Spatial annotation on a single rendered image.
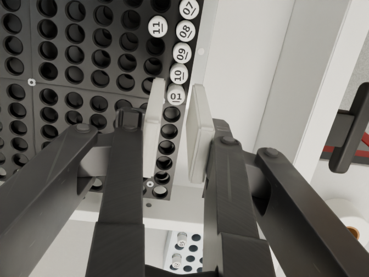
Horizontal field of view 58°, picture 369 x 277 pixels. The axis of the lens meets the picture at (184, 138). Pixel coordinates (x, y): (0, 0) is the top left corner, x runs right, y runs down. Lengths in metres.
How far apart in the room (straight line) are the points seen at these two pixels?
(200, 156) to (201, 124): 0.01
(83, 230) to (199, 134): 0.38
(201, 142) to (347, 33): 0.12
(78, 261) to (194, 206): 0.27
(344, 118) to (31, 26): 0.23
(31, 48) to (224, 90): 0.16
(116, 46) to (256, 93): 0.14
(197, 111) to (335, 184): 0.35
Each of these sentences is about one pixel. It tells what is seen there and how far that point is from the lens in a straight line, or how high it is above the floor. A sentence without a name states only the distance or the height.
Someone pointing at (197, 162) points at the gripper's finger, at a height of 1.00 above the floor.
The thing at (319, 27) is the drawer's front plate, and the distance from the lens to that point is 0.25.
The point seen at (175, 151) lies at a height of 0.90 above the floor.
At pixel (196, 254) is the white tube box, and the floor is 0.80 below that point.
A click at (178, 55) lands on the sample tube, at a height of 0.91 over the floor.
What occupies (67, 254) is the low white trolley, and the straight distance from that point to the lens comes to 0.55.
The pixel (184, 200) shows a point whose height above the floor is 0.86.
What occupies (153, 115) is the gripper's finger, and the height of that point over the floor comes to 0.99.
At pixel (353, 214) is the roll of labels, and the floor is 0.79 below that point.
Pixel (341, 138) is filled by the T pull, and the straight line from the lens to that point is 0.27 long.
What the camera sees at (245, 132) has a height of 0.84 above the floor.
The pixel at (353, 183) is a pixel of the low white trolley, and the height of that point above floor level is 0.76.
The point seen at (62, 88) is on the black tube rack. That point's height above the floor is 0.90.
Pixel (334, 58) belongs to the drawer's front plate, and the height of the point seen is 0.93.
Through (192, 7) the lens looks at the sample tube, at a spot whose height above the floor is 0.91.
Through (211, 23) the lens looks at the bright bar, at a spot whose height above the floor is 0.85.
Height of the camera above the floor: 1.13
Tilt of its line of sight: 64 degrees down
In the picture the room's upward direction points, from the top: 177 degrees clockwise
